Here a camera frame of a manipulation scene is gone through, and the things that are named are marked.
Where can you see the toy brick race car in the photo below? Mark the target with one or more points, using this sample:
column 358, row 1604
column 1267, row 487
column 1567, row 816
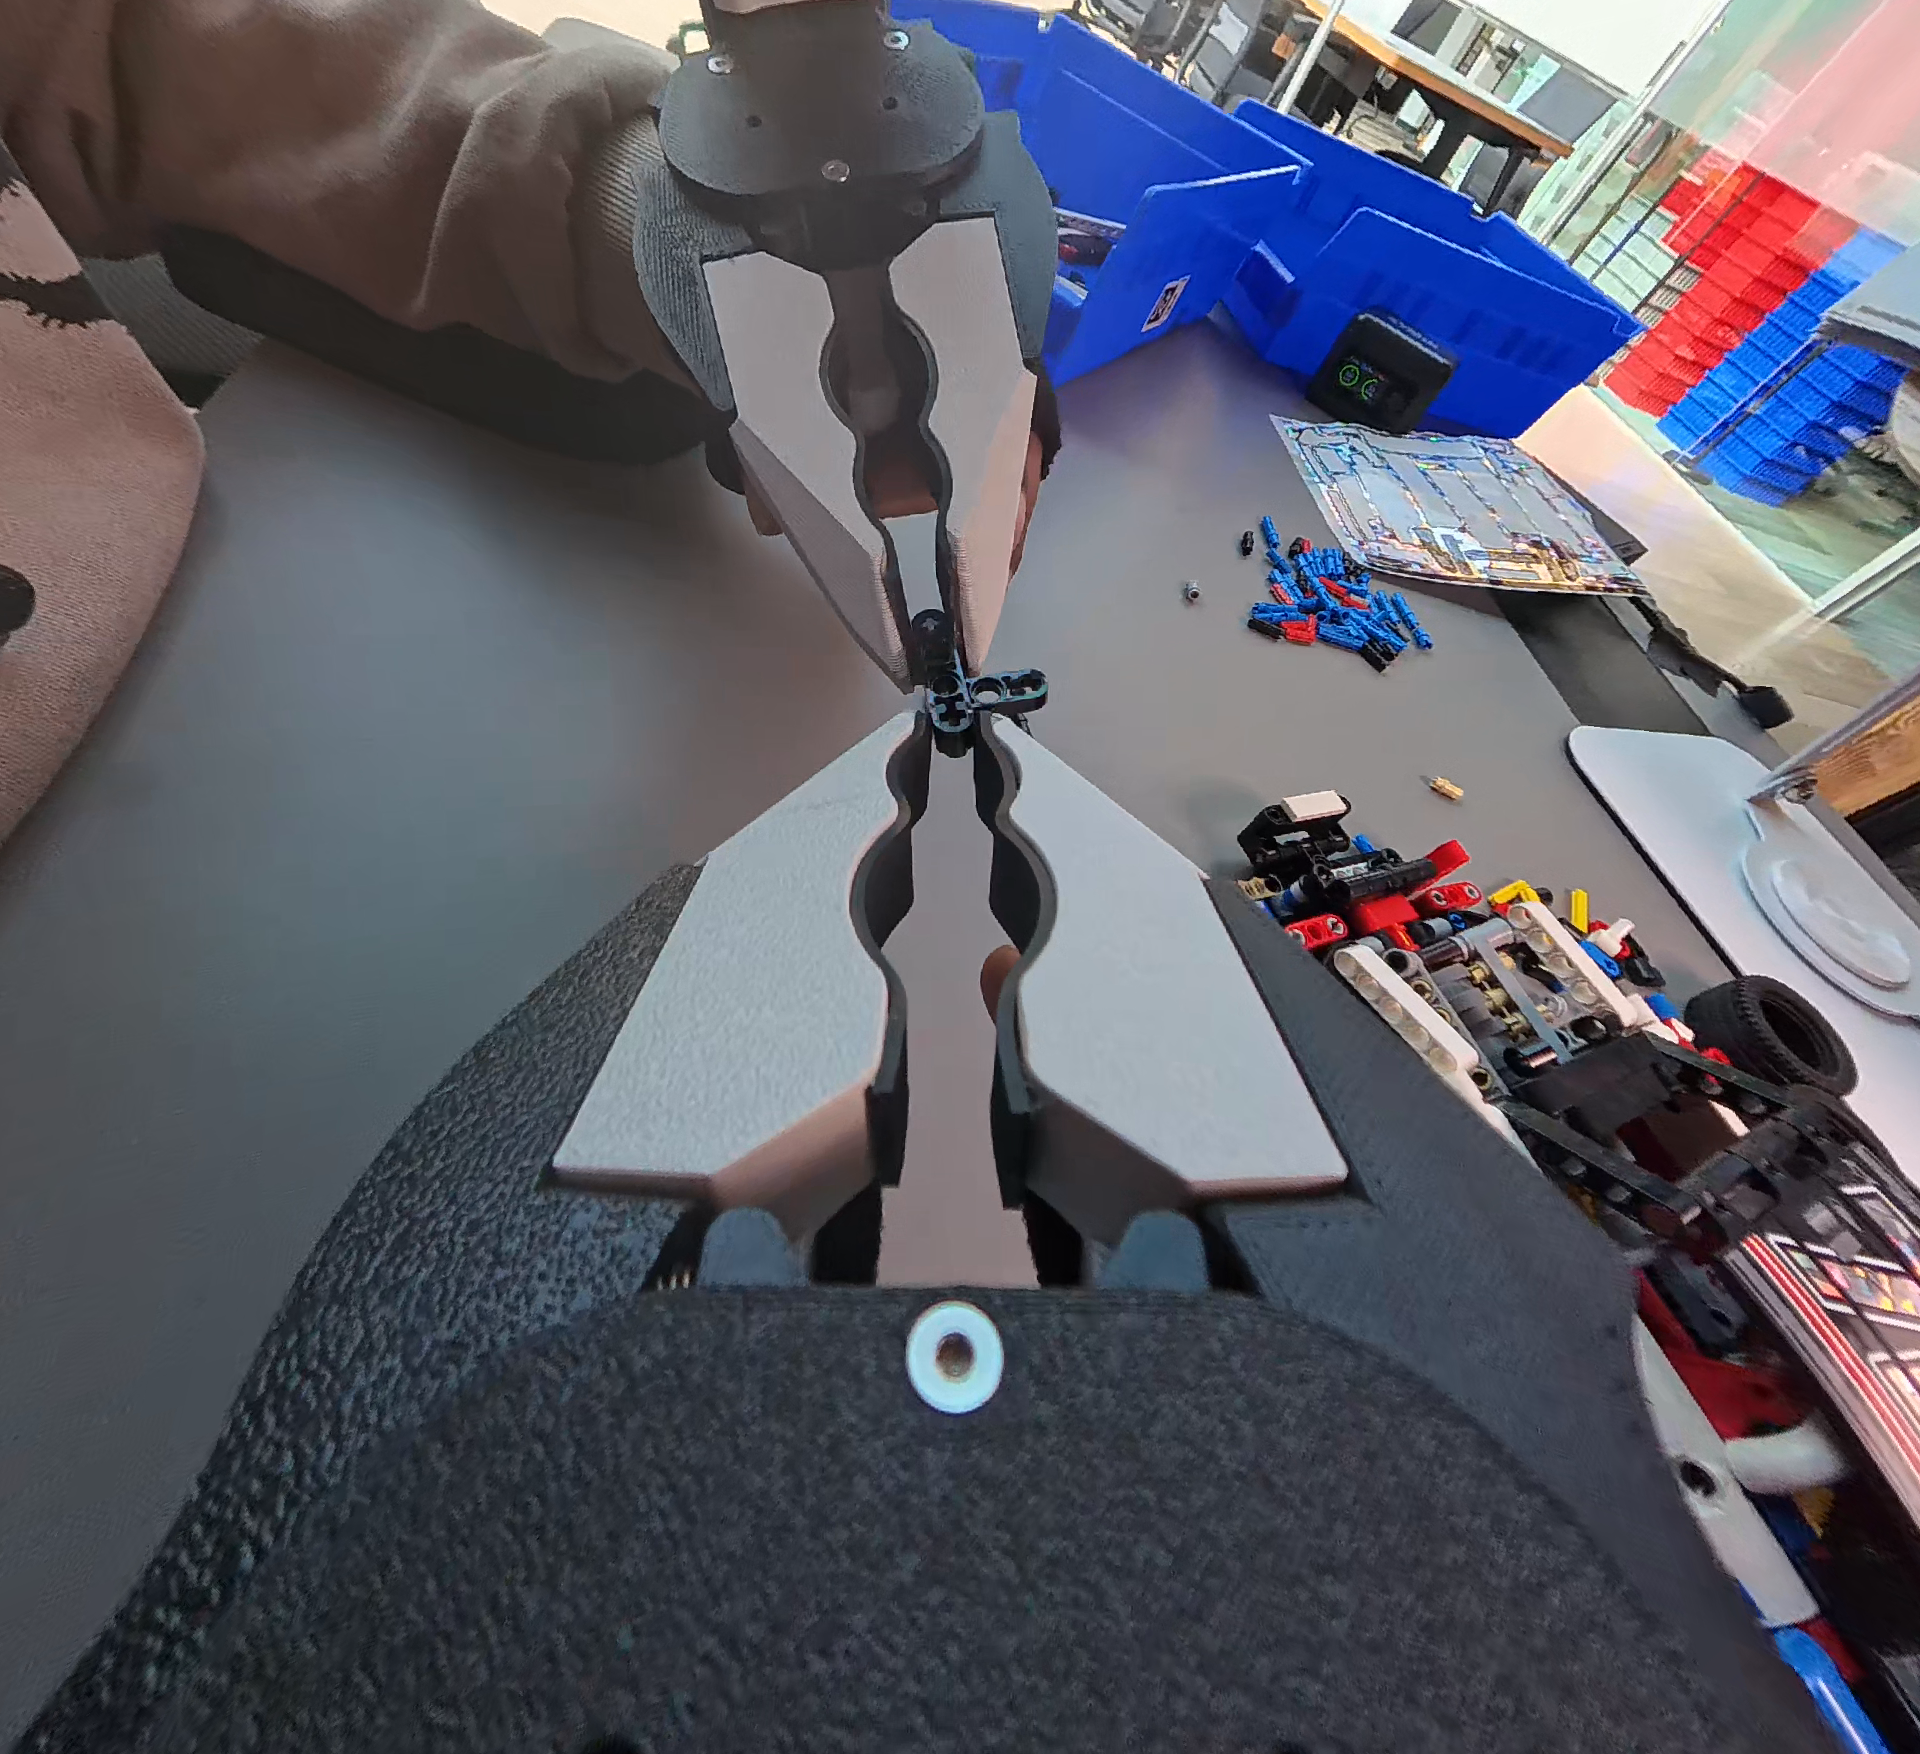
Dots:
column 1501, row 1004

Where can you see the pile of blue red pins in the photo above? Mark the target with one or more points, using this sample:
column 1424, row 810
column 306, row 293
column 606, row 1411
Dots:
column 1334, row 598

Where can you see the white monitor base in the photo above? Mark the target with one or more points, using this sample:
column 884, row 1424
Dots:
column 1664, row 794

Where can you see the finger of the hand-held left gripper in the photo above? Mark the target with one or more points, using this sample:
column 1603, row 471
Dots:
column 983, row 404
column 774, row 404

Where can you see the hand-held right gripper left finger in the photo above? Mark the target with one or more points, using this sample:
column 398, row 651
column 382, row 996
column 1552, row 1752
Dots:
column 719, row 1035

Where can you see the black toy tyre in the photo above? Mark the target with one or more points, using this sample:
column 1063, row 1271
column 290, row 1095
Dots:
column 1724, row 1019

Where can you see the black device with green display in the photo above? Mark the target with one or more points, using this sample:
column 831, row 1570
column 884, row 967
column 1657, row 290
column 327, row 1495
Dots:
column 1404, row 352

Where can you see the grey desk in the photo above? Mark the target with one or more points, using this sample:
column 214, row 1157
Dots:
column 452, row 735

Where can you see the long wooden office table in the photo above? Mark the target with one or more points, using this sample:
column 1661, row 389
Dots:
column 1439, row 74

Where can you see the blue plastic bin with label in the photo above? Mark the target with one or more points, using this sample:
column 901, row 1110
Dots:
column 1187, row 240

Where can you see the stack of red blue bins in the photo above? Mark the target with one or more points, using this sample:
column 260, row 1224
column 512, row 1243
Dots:
column 1755, row 346

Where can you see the person's beige hoodie torso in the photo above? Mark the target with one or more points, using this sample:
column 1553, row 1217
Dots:
column 90, row 511

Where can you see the person's right hand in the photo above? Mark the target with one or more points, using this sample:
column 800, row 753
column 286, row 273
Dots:
column 998, row 987

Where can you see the heap of assorted loose bricks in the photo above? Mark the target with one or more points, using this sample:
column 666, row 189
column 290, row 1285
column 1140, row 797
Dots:
column 1523, row 894

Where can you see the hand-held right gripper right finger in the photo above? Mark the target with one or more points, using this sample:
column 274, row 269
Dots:
column 1187, row 1035

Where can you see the white red black brick heap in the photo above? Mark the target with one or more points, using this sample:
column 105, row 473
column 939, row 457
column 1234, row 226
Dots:
column 1090, row 246

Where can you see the person's left forearm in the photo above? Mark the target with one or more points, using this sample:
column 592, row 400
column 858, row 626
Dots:
column 300, row 57

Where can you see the large blue plastic bin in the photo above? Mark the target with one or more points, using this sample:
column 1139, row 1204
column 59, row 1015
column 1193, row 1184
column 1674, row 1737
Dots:
column 1439, row 283

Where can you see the shiny sticker sheet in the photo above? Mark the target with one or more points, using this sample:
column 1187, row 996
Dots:
column 1458, row 511

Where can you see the black brick beam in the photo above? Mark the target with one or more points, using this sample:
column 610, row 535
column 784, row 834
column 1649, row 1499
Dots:
column 951, row 726

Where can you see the person's left hand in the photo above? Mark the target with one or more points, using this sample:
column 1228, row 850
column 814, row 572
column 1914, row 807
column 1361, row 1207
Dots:
column 911, row 487

